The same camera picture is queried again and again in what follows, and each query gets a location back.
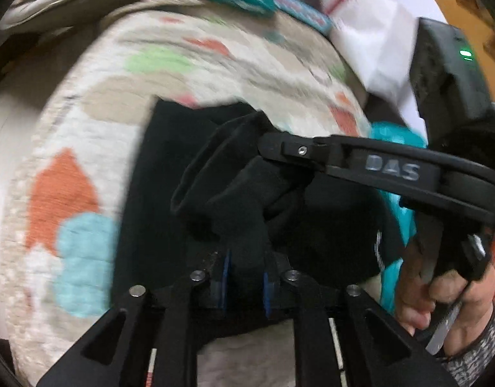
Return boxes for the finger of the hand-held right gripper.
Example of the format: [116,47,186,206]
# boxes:
[257,130,346,177]

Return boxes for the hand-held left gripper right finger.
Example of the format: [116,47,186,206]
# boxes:
[263,250,459,387]

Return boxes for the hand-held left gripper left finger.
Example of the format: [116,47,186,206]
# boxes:
[36,249,233,387]

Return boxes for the black pants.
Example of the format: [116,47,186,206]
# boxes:
[111,100,402,340]

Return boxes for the person's right hand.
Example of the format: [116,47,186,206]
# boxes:
[396,234,495,359]

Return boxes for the plain teal cloth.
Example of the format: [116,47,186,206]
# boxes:
[369,122,429,316]

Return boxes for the white cloth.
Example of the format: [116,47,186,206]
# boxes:
[310,0,448,132]

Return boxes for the patterned knitted blanket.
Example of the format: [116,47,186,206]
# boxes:
[1,0,378,387]

